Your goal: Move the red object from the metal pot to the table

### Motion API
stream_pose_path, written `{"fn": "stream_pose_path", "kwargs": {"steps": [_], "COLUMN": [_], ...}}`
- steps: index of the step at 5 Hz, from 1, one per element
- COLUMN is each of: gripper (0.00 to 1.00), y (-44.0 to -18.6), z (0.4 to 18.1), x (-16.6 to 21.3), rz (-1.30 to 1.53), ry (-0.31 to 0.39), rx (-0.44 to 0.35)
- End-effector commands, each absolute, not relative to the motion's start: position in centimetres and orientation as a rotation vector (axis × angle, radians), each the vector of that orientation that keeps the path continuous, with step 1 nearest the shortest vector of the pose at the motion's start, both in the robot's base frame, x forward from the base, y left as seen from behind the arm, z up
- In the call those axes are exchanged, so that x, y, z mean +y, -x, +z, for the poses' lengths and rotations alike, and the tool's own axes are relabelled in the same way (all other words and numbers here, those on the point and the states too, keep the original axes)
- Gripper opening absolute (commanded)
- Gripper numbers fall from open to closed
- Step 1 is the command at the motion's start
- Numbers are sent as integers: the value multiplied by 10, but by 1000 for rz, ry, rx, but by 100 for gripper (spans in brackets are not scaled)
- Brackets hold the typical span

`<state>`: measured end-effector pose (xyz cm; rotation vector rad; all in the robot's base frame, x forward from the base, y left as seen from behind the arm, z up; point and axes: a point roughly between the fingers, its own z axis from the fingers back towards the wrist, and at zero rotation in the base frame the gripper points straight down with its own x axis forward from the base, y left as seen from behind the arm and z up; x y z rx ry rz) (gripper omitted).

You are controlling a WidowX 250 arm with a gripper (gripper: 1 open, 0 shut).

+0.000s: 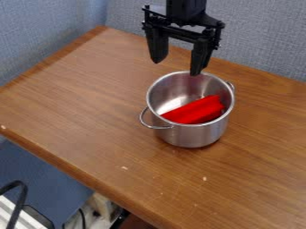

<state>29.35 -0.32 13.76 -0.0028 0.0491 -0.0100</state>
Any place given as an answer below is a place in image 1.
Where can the white clutter under table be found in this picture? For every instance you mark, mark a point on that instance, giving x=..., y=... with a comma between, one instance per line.
x=98, y=214

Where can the red plastic block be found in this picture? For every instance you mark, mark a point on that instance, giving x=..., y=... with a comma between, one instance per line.
x=200, y=111

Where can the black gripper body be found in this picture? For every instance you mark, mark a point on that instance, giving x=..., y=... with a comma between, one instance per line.
x=184, y=20

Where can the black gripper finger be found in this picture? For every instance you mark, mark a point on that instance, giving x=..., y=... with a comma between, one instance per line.
x=158, y=43
x=201, y=54

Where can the stainless steel pot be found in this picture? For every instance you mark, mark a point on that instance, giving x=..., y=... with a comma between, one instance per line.
x=176, y=90

